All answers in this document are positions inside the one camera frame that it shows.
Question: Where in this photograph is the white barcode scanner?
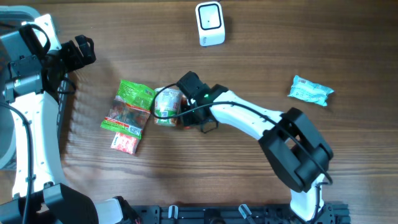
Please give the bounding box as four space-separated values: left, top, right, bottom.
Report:
195 1 226 47

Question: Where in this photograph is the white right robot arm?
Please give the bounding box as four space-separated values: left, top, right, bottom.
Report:
177 72 333 223

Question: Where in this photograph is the red snack packet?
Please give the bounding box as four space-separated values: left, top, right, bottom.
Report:
111 133 140 155

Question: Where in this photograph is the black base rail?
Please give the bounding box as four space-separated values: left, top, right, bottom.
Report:
124 203 351 224

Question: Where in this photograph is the green snack bag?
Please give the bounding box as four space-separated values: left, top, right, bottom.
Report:
100 80 155 139

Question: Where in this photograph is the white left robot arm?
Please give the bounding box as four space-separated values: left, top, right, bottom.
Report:
1 30 124 223

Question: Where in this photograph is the grey plastic shopping basket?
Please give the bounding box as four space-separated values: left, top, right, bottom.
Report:
1 6 70 171

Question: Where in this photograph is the light blue snack packet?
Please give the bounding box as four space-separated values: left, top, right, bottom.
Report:
288 75 334 106

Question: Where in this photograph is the red coffee stick sachet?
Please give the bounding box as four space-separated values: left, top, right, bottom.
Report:
180 95 190 129

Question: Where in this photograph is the green instant noodle cup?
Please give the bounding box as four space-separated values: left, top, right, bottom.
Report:
154 88 182 127

